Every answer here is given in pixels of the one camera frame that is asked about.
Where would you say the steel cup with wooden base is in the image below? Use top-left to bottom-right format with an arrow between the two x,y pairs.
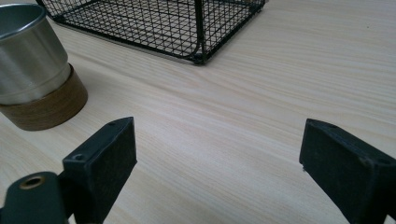
0,3 -> 89,132

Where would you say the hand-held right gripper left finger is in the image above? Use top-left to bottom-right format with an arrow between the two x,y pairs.
57,116 -> 138,224

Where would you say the black wire mesh basket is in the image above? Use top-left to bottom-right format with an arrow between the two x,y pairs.
35,0 -> 267,65

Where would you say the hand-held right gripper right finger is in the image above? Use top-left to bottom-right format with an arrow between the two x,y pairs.
299,118 -> 396,224

